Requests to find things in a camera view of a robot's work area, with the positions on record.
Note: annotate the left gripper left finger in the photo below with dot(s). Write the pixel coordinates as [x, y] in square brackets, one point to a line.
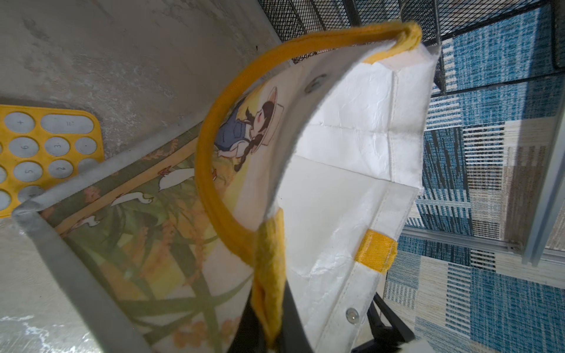
[249, 337]

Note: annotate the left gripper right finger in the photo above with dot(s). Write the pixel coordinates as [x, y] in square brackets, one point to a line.
[292, 337]

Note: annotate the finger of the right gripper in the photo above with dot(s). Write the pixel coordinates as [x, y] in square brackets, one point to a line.
[389, 332]

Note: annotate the white canvas tote bag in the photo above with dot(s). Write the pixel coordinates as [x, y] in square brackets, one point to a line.
[304, 170]

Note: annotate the yellow calculator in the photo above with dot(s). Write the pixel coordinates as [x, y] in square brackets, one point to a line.
[43, 147]

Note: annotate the black mesh shelf rack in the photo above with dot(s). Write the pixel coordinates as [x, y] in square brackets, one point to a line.
[440, 21]

